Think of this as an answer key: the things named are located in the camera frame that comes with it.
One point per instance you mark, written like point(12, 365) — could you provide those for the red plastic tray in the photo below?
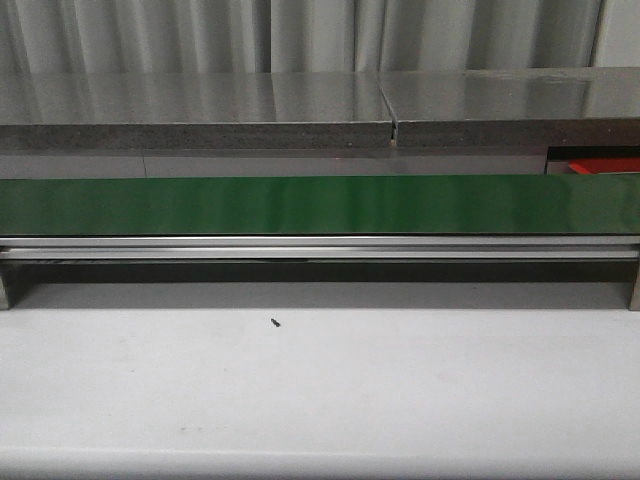
point(628, 165)

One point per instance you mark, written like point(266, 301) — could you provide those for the green conveyor belt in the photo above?
point(323, 205)

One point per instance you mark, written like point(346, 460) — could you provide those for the grey stone counter slab left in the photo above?
point(172, 111)

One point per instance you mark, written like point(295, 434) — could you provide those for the aluminium conveyor frame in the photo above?
point(457, 272)

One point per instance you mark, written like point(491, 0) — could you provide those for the grey stone counter slab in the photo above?
point(172, 111)
point(548, 107)

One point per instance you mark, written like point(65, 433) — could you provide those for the grey stone counter slab right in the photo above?
point(548, 107)

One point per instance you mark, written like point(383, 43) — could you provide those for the grey curtain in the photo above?
point(295, 36)

